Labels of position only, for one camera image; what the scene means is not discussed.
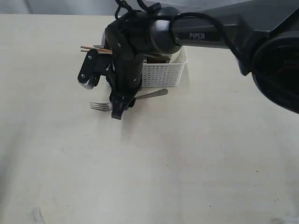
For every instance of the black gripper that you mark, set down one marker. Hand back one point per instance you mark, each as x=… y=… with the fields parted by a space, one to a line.
x=128 y=39

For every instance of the silver metal fork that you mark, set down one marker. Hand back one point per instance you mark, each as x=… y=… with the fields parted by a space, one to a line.
x=105 y=107

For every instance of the white plastic perforated basket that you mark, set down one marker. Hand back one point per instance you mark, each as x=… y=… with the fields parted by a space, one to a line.
x=164 y=74

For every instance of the white ceramic bowl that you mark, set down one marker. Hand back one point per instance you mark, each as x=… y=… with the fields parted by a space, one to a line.
x=174 y=57

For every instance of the wooden chopstick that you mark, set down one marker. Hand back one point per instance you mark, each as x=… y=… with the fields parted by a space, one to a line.
x=85 y=48
x=98 y=51

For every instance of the silver table knife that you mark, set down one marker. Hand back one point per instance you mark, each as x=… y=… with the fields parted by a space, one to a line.
x=155 y=59

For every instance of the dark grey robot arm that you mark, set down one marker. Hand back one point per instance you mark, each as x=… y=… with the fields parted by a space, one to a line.
x=263 y=35

